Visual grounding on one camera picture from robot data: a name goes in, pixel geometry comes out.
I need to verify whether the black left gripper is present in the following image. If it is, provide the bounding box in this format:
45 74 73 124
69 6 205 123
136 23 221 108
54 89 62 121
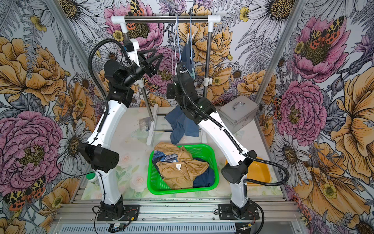
123 47 165 86

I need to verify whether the teal plastic clothespin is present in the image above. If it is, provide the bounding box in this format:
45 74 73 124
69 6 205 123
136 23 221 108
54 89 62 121
189 68 196 79

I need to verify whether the light blue t-shirt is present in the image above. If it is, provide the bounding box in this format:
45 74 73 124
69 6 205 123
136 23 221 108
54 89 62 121
165 40 199 144

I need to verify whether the tan tank top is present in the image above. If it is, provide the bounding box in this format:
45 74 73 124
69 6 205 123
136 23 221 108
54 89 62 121
153 142 208 190

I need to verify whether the dark blue t-shirt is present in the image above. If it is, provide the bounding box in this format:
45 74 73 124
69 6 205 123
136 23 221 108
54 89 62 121
193 164 215 188

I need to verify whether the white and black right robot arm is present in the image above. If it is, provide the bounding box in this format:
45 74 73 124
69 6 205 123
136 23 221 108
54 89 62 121
167 62 290 219

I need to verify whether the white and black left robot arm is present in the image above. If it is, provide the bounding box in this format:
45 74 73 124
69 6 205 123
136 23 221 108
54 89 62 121
79 39 163 222

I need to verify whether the metal clothes rack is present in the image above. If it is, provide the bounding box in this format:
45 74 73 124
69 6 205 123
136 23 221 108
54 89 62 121
110 14 222 146

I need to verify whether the crumpled plastic packet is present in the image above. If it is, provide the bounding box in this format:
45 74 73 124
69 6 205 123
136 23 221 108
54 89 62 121
138 117 151 132

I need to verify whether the silver metal case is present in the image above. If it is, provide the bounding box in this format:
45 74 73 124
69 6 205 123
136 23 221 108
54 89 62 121
218 96 259 134

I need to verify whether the green perforated plastic basket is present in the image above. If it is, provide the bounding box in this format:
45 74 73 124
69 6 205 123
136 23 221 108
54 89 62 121
147 142 219 195

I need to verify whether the green capped bottle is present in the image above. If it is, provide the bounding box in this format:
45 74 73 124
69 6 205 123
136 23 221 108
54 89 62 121
86 172 99 185

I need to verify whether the yellow plastic tray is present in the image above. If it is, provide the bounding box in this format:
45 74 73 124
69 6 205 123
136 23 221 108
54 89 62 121
221 161 271 184

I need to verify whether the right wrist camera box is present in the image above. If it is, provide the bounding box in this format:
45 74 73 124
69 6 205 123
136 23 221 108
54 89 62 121
176 62 191 84

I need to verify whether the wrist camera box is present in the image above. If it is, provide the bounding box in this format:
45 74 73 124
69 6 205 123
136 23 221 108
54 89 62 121
123 39 140 66
176 62 191 84

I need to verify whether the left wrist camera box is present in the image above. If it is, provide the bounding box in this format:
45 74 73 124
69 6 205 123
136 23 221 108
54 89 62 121
123 39 140 66

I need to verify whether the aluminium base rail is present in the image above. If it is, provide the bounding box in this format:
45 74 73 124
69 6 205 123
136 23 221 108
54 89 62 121
50 196 304 234

